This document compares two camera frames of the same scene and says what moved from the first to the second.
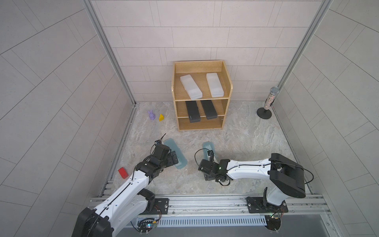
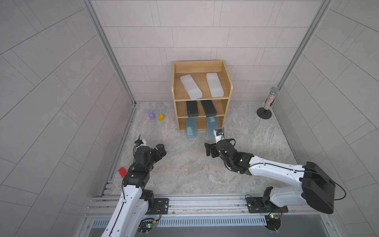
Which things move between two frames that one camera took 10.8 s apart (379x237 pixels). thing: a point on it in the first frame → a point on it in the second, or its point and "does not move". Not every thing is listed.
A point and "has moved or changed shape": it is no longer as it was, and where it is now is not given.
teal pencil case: [210, 146] has moved or changed shape
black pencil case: [208, 108] does not move
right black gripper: [206, 177] → [213, 147]
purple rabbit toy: [151, 115] does not move
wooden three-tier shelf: [201, 90] does not move
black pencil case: [193, 112] does not move
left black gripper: [170, 161] → [162, 151]
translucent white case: [214, 85] does not move
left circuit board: [144, 225] does not move
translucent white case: [193, 90] does not move
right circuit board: [272, 223] does not move
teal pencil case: [182, 161] → [191, 127]
